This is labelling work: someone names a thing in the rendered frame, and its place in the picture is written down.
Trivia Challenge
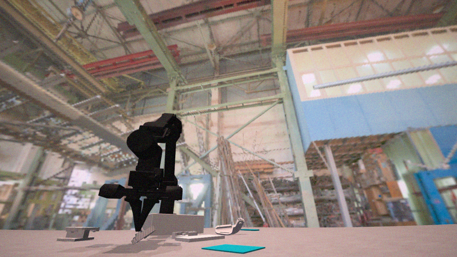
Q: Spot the teal flat plate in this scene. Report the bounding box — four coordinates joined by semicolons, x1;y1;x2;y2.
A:
201;244;265;254

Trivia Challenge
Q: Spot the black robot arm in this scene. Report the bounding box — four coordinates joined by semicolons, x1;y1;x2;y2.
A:
127;113;182;214

